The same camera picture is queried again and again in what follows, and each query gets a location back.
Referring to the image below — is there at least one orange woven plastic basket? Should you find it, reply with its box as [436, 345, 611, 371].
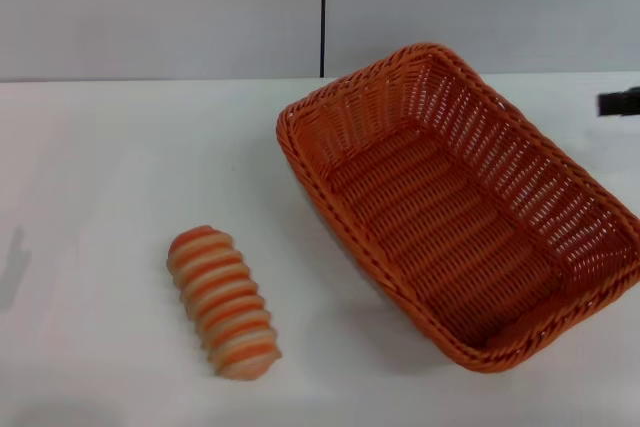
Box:
[275, 42, 640, 373]

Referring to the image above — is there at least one orange striped toy bread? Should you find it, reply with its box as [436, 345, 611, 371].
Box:
[166, 225, 284, 381]

